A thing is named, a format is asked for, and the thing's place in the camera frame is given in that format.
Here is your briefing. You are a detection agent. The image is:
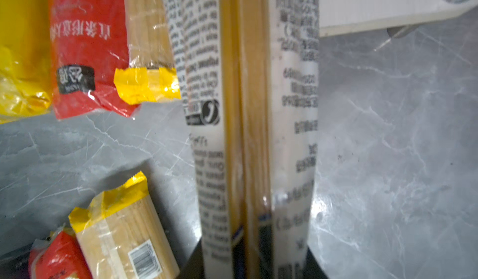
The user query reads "wide yellow spaghetti pack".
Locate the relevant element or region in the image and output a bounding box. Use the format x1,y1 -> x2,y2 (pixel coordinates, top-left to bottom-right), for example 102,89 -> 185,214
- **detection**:
1,0 -> 52,123

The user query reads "narrow yellow spaghetti pack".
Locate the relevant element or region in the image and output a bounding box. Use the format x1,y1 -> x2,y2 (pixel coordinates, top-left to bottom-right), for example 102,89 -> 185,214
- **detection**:
114,0 -> 180,106

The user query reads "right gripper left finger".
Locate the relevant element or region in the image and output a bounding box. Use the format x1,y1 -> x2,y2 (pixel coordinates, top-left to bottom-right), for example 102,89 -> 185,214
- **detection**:
176,239 -> 205,279

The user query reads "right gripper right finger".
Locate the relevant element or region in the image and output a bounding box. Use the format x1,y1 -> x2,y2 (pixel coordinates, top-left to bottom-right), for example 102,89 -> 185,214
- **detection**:
306,247 -> 329,279

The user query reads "white two-tier shelf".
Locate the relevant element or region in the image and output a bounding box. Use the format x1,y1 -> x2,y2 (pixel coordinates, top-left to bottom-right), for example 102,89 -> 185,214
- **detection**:
319,0 -> 478,37

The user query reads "white-label clear spaghetti pack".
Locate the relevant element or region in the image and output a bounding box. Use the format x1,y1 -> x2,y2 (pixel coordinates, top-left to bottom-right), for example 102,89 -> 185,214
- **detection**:
164,0 -> 320,279

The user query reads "yellow-ended spaghetti pack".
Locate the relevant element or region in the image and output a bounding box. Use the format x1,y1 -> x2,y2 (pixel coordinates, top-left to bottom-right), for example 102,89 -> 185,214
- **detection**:
68,172 -> 180,279

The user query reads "red spaghetti pack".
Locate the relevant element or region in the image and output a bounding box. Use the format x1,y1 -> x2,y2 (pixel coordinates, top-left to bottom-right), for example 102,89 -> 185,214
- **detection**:
48,0 -> 136,120

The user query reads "red-yellow labelled spaghetti pack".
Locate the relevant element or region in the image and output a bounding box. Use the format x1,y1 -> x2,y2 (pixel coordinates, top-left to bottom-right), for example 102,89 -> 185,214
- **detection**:
29,226 -> 92,279

